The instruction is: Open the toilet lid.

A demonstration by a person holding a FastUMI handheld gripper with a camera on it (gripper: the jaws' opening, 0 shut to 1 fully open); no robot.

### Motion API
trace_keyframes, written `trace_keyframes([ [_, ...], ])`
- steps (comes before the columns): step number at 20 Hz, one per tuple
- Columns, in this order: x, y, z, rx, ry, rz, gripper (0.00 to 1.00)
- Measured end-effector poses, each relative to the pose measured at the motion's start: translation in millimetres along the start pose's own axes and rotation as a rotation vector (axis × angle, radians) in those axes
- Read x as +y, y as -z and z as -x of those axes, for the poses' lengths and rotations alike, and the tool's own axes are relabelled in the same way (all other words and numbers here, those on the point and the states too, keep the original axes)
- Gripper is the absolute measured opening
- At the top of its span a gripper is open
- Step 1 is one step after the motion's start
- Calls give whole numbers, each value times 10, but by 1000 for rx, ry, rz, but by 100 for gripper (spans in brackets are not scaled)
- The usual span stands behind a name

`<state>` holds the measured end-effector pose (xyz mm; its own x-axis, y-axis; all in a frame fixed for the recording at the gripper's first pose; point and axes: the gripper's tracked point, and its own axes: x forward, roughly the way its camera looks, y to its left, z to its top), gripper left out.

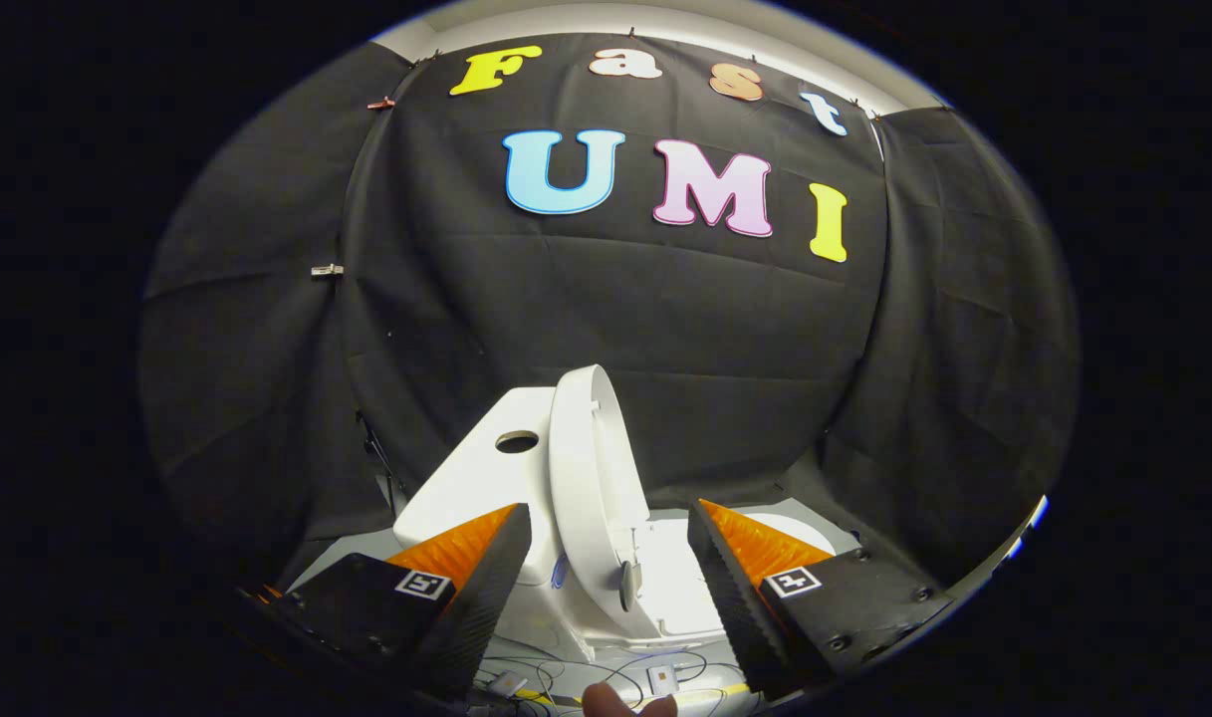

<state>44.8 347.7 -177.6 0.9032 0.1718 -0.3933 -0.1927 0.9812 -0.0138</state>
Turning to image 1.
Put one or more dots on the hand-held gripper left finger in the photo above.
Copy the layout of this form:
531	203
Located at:
491	588

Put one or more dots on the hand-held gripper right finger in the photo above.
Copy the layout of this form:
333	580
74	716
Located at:
730	597

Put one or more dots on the small grey adapter box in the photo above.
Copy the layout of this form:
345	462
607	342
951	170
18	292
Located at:
662	679

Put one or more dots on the black backdrop cloth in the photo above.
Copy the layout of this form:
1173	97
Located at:
615	299

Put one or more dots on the silver cloth clip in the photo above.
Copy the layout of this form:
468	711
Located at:
327	270

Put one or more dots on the white toilet lid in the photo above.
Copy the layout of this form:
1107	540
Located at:
586	478

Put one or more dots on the white toilet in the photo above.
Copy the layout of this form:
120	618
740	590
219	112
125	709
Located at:
476	478

